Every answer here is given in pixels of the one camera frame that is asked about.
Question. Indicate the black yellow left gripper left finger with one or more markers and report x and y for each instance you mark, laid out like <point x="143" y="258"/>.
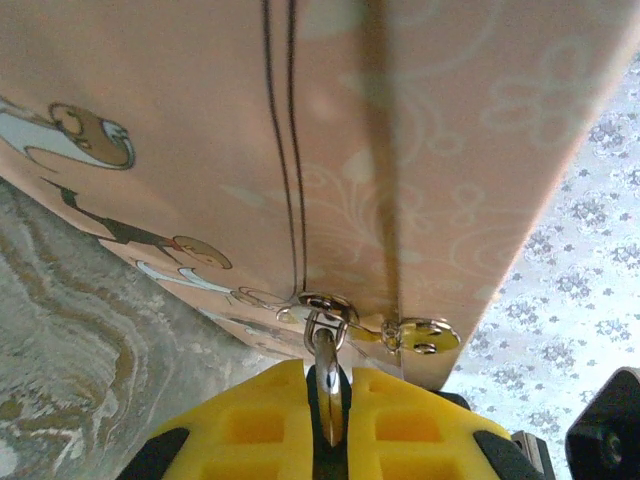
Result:
<point x="260" y="425"/>

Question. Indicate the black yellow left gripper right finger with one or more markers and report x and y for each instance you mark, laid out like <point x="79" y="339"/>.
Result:
<point x="410" y="430"/>

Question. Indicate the pink cartoon tin box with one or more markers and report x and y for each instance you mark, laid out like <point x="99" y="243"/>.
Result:
<point x="200" y="150"/>

